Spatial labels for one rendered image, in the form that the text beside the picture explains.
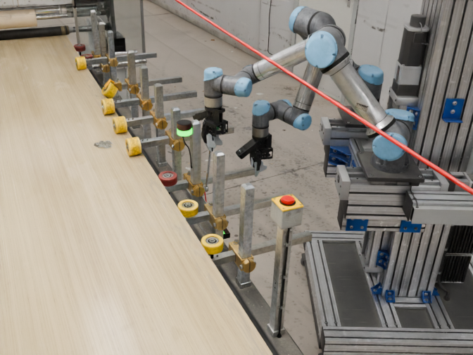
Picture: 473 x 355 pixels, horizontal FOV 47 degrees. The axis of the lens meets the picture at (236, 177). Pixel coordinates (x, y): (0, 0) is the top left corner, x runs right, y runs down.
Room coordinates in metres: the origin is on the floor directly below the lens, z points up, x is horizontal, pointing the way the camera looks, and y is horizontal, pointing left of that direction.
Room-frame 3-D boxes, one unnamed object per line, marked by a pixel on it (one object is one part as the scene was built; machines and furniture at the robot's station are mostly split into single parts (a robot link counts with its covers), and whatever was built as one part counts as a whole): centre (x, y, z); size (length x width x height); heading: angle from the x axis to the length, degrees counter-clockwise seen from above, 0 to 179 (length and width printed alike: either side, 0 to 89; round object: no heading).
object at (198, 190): (2.05, 0.19, 0.85); 0.13 x 0.06 x 0.05; 25
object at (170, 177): (2.02, 0.29, 0.85); 0.08 x 0.08 x 0.11
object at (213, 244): (1.57, 0.08, 0.85); 0.08 x 0.08 x 0.11
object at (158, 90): (2.49, 0.39, 0.90); 0.03 x 0.03 x 0.48; 25
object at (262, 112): (2.21, -0.10, 1.12); 0.09 x 0.08 x 0.11; 128
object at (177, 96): (2.77, 0.47, 0.95); 0.50 x 0.04 x 0.04; 115
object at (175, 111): (2.26, 0.28, 0.88); 0.03 x 0.03 x 0.48; 25
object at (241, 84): (2.06, 0.01, 1.31); 0.11 x 0.11 x 0.08; 68
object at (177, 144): (2.28, 0.29, 0.95); 0.13 x 0.06 x 0.05; 25
